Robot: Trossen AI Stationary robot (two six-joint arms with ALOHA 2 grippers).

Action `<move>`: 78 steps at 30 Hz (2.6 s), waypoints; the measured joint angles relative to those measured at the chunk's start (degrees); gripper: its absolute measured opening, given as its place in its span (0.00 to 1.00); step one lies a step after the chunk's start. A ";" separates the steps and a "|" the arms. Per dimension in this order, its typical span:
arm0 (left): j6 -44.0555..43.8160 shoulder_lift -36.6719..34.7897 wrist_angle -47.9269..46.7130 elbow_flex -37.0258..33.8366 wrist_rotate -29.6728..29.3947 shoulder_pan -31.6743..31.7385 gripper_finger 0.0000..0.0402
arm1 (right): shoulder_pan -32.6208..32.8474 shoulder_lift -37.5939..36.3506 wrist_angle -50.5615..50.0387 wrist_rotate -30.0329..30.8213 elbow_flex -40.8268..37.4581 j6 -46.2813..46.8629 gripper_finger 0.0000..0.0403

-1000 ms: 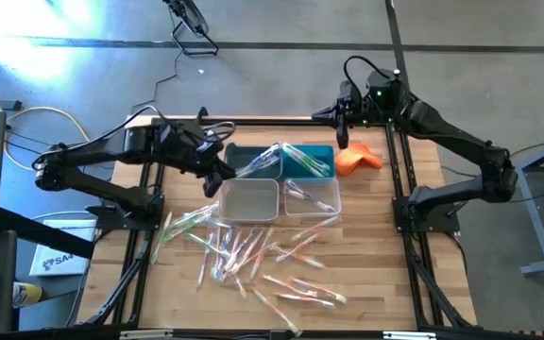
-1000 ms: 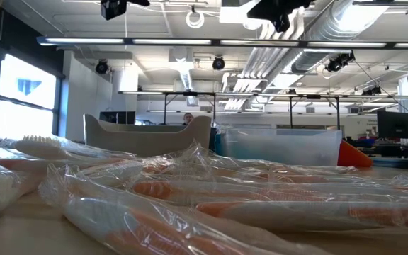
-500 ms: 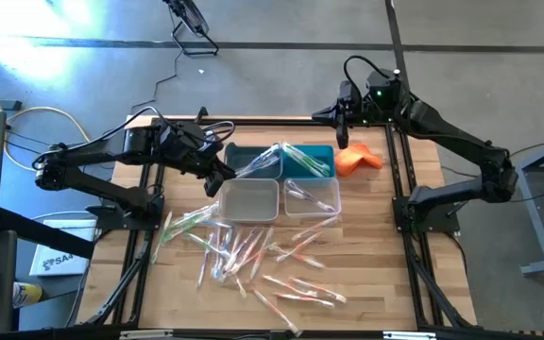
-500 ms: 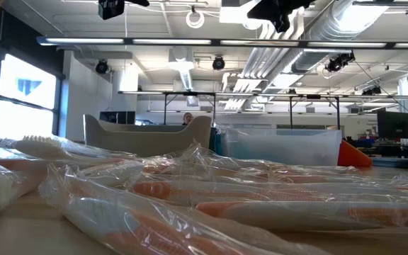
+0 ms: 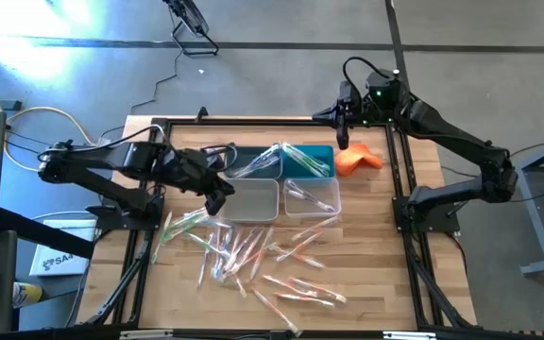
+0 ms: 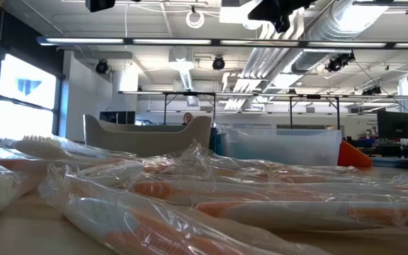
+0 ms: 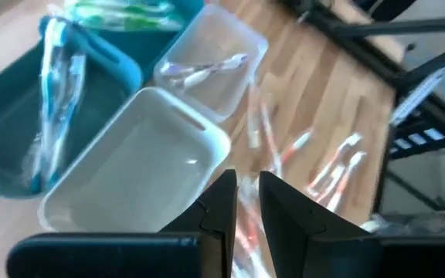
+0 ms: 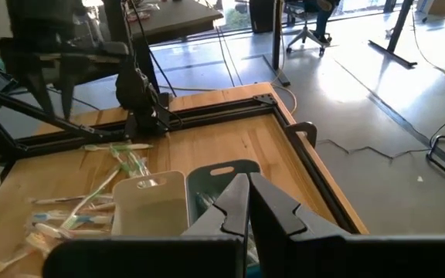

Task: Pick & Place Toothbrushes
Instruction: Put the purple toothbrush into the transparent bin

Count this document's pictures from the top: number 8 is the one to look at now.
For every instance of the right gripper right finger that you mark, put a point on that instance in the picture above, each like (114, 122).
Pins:
(361, 258)

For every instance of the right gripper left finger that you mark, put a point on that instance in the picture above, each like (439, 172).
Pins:
(149, 258)

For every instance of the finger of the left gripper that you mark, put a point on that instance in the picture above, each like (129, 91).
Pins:
(70, 77)
(41, 73)

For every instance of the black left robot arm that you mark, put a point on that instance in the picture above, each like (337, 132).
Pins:
(137, 96)

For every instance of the beige plastic bin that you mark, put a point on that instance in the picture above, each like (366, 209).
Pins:
(149, 212)

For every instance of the slate grey plastic bin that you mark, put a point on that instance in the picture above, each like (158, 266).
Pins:
(203, 181)

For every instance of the dark desk top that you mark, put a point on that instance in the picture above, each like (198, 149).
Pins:
(176, 21)

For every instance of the black box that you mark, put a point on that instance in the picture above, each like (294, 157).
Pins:
(263, 15)

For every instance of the black-legged desk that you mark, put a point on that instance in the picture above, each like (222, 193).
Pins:
(278, 46)

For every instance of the office chair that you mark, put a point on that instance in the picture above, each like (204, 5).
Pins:
(307, 36)

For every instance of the black stand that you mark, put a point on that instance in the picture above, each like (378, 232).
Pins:
(398, 23)

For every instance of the person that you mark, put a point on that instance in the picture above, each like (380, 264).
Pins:
(323, 19)

